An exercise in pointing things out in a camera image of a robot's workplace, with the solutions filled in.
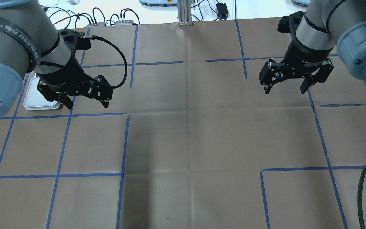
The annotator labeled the red usb hub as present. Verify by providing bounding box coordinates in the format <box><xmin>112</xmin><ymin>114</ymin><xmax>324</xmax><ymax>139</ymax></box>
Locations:
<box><xmin>86</xmin><ymin>22</ymin><xmax>106</xmax><ymax>28</ymax></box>

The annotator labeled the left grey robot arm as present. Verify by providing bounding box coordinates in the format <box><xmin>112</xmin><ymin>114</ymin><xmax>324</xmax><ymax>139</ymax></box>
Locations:
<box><xmin>0</xmin><ymin>0</ymin><xmax>113</xmax><ymax>117</ymax></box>

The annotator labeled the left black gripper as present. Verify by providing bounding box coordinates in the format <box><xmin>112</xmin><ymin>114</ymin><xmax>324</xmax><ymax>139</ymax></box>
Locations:
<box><xmin>37</xmin><ymin>56</ymin><xmax>113</xmax><ymax>110</ymax></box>

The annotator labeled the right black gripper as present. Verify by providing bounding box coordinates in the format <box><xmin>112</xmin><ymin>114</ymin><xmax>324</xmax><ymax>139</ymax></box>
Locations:
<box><xmin>259</xmin><ymin>40</ymin><xmax>334</xmax><ymax>94</ymax></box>

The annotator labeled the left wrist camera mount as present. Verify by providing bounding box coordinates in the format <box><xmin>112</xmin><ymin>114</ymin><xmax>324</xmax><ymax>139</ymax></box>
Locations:
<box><xmin>58</xmin><ymin>29</ymin><xmax>92</xmax><ymax>54</ymax></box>

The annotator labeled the grey usb hub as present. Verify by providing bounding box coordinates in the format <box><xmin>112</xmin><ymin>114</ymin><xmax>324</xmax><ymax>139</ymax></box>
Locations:
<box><xmin>113</xmin><ymin>20</ymin><xmax>136</xmax><ymax>26</ymax></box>

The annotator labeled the brown paper table cover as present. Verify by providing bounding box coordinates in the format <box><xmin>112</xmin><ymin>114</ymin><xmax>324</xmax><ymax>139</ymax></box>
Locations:
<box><xmin>0</xmin><ymin>18</ymin><xmax>366</xmax><ymax>229</ymax></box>

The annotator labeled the black power adapter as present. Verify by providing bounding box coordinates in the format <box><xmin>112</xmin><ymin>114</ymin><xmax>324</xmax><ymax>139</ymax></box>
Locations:
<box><xmin>215</xmin><ymin>2</ymin><xmax>229</xmax><ymax>20</ymax></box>

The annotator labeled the aluminium profile post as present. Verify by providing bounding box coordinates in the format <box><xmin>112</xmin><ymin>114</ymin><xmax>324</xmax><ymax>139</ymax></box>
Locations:
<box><xmin>177</xmin><ymin>0</ymin><xmax>193</xmax><ymax>26</ymax></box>

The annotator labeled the silver digital kitchen scale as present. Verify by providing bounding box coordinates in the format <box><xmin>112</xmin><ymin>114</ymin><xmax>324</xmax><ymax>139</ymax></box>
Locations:
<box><xmin>23</xmin><ymin>74</ymin><xmax>60</xmax><ymax>111</ymax></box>

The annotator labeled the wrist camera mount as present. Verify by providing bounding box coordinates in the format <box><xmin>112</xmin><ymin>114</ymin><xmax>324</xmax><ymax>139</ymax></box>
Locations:
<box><xmin>277</xmin><ymin>11</ymin><xmax>305</xmax><ymax>35</ymax></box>
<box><xmin>58</xmin><ymin>29</ymin><xmax>92</xmax><ymax>54</ymax></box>

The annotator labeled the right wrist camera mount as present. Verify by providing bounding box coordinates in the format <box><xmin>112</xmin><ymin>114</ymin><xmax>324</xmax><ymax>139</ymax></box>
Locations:
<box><xmin>277</xmin><ymin>11</ymin><xmax>305</xmax><ymax>35</ymax></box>

